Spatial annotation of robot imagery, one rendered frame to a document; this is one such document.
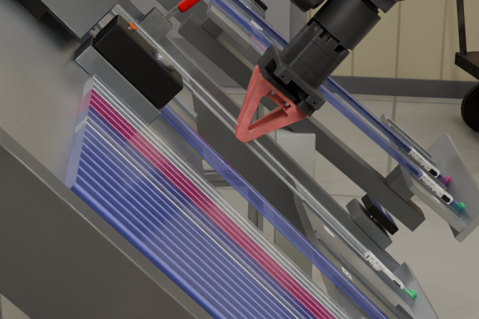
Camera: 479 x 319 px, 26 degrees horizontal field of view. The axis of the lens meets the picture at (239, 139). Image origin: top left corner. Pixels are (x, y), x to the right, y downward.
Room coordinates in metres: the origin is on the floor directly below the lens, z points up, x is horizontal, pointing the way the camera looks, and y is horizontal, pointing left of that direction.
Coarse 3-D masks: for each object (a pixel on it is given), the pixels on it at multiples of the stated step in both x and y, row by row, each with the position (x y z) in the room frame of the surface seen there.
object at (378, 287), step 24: (312, 216) 1.07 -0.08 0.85; (312, 240) 1.00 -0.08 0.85; (336, 240) 1.08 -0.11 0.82; (336, 264) 0.97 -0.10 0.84; (360, 264) 1.07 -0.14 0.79; (336, 288) 0.88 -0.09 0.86; (360, 288) 0.96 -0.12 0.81; (384, 288) 1.07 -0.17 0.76; (360, 312) 0.88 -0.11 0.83; (384, 312) 0.97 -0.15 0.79; (408, 312) 1.07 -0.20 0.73
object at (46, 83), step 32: (0, 0) 0.77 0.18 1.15; (0, 32) 0.70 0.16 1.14; (32, 32) 0.76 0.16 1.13; (64, 32) 0.85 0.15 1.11; (96, 32) 0.95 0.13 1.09; (0, 64) 0.64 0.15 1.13; (32, 64) 0.69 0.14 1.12; (64, 64) 0.76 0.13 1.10; (0, 96) 0.59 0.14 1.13; (32, 96) 0.63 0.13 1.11; (64, 96) 0.69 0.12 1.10; (32, 128) 0.58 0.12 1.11; (64, 128) 0.63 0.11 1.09; (160, 128) 0.84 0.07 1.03; (64, 160) 0.58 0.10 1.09; (192, 160) 0.84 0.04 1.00
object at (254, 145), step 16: (128, 16) 1.09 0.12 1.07; (144, 32) 1.09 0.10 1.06; (160, 48) 1.09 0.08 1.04; (176, 64) 1.09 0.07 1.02; (192, 80) 1.09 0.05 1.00; (208, 96) 1.09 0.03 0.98; (224, 112) 1.09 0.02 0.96; (256, 144) 1.10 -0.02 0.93; (272, 160) 1.10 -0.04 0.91; (288, 176) 1.10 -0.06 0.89; (304, 192) 1.10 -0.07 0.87; (320, 208) 1.10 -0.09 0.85; (336, 224) 1.11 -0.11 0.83; (352, 240) 1.11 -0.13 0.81; (368, 256) 1.11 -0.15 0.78
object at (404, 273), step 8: (392, 272) 1.20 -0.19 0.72; (400, 272) 1.19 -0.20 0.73; (408, 272) 1.17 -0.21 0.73; (400, 280) 1.17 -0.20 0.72; (408, 280) 1.16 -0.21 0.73; (416, 280) 1.16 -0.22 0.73; (408, 288) 1.14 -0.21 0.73; (416, 288) 1.13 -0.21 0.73; (416, 296) 1.11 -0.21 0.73; (424, 296) 1.10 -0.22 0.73; (416, 304) 1.10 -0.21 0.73; (424, 304) 1.09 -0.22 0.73; (416, 312) 1.09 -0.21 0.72; (424, 312) 1.08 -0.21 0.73; (432, 312) 1.07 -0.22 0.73
